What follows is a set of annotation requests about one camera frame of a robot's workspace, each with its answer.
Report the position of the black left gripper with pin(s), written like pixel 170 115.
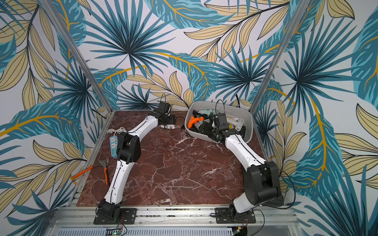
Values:
pixel 173 119

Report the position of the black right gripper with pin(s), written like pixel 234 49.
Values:
pixel 205 126

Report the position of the orange small glue gun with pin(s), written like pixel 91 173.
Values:
pixel 193 121

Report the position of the mint green small glue gun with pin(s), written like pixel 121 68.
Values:
pixel 205 112

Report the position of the large white pink-tip glue gun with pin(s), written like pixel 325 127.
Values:
pixel 237 123

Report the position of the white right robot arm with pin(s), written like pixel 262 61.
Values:
pixel 261 179

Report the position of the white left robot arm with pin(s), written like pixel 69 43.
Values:
pixel 128 153

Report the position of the grey plastic storage box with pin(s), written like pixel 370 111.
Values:
pixel 230 111

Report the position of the blue white power strip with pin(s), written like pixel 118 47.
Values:
pixel 113 140

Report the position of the aluminium front rail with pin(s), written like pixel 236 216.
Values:
pixel 195 220

